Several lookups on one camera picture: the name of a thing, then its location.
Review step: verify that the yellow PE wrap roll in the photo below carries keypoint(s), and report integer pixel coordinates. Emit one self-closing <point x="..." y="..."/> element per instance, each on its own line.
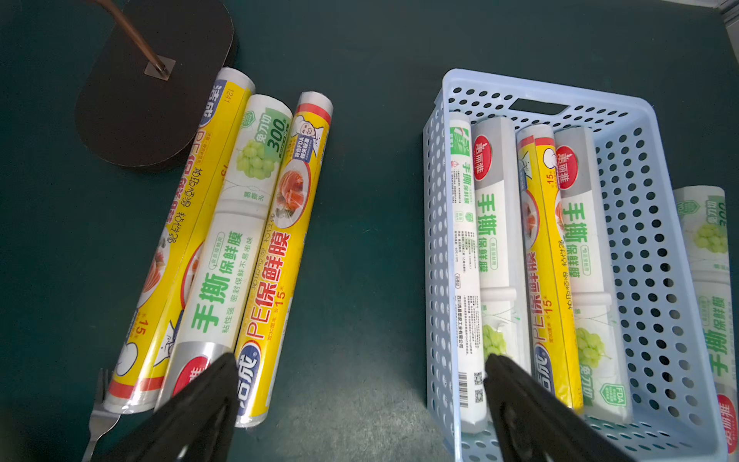
<point x="273" y="284"/>

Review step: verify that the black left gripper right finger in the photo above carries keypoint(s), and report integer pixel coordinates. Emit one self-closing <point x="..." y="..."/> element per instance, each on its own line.
<point x="533" y="425"/>

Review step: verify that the metal fork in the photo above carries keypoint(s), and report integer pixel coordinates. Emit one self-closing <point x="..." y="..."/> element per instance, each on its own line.
<point x="101" y="421"/>

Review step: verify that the large yellow wrap roll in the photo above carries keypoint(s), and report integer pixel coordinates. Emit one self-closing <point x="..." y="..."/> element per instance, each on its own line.
<point x="142" y="365"/>

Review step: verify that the white translucent wrap roll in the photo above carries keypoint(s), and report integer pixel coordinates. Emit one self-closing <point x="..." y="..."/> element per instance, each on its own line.
<point x="471" y="369"/>

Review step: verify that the brown metal hook stand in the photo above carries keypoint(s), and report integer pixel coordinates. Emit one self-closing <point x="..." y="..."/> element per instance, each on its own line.
<point x="147" y="90"/>

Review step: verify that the silver green grape wrap roll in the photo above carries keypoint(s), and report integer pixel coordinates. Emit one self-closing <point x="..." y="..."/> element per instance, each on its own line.
<point x="215" y="306"/>

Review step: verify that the light blue perforated plastic basket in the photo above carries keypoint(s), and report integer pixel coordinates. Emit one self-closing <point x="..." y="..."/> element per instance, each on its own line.
<point x="676" y="409"/>

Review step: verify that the thin yellow wrap roll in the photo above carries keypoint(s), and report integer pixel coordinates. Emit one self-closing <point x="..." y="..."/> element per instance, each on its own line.
<point x="555" y="363"/>

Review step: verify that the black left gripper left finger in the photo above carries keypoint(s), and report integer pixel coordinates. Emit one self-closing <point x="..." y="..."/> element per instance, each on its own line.
<point x="195" y="425"/>

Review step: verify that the white green plastic wrap roll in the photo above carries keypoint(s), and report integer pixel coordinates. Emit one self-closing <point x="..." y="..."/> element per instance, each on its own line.
<point x="601" y="352"/>

